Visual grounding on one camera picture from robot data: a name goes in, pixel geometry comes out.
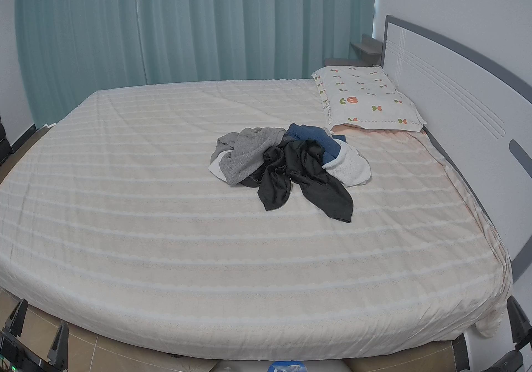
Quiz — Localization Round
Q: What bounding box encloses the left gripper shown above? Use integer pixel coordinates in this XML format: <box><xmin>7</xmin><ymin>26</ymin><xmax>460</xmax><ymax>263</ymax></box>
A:
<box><xmin>0</xmin><ymin>299</ymin><xmax>70</xmax><ymax>372</ymax></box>

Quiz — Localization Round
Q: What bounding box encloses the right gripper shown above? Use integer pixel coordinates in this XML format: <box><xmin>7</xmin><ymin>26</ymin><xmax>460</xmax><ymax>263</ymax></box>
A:
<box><xmin>497</xmin><ymin>297</ymin><xmax>532</xmax><ymax>372</ymax></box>

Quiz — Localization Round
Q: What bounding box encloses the black T-shirt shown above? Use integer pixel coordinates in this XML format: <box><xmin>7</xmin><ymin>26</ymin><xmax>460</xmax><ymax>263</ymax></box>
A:
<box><xmin>240</xmin><ymin>139</ymin><xmax>354</xmax><ymax>223</ymax></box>

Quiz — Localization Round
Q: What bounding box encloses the bed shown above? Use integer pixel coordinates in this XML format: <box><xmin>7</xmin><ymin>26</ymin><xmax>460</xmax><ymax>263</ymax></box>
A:
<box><xmin>0</xmin><ymin>15</ymin><xmax>532</xmax><ymax>367</ymax></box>

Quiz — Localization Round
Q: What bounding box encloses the pile of clothes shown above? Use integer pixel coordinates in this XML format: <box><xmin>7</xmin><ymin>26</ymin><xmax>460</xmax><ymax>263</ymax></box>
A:
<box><xmin>208</xmin><ymin>123</ymin><xmax>372</xmax><ymax>188</ymax></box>

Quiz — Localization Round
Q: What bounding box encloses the dark grey chest of drawers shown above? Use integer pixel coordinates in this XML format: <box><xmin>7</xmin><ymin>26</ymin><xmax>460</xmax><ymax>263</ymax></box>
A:
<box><xmin>0</xmin><ymin>114</ymin><xmax>13</xmax><ymax>167</ymax></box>

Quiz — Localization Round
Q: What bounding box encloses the white printed pillow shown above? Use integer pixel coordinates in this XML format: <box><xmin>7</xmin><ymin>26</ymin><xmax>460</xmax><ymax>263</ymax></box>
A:
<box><xmin>312</xmin><ymin>65</ymin><xmax>426</xmax><ymax>132</ymax></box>

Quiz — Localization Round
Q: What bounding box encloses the blue-green curtain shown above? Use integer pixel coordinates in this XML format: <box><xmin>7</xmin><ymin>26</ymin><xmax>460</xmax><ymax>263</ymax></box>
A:
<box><xmin>14</xmin><ymin>0</ymin><xmax>140</xmax><ymax>130</ymax></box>
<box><xmin>136</xmin><ymin>0</ymin><xmax>377</xmax><ymax>84</ymax></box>

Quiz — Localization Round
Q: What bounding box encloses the grey bedside table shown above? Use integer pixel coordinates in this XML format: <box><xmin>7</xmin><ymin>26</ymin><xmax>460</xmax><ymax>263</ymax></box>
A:
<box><xmin>324</xmin><ymin>34</ymin><xmax>384</xmax><ymax>68</ymax></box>

